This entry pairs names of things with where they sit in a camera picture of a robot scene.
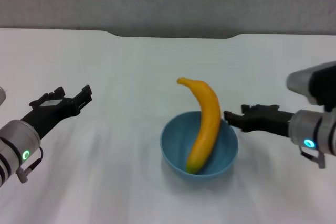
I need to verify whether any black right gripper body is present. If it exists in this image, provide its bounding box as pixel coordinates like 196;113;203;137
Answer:
244;108;295;137

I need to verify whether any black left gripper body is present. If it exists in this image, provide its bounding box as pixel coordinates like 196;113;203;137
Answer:
20;87;79;140

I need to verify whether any yellow banana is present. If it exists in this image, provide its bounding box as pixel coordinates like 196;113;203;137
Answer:
177;77;222;174

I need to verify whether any blue plastic bowl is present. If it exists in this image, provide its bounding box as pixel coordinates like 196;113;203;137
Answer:
160;111;239;182

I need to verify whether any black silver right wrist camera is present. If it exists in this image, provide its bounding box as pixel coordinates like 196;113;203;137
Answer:
286;61;336;112

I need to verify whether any right arm cable connector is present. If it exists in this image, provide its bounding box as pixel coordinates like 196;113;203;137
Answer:
299;146;327;169

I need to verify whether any arm cable connector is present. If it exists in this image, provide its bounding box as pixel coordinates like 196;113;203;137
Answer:
15;146;44;183
299;146;327;169

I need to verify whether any left arm cable connector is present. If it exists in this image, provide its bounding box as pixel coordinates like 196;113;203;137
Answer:
15;146;44;183

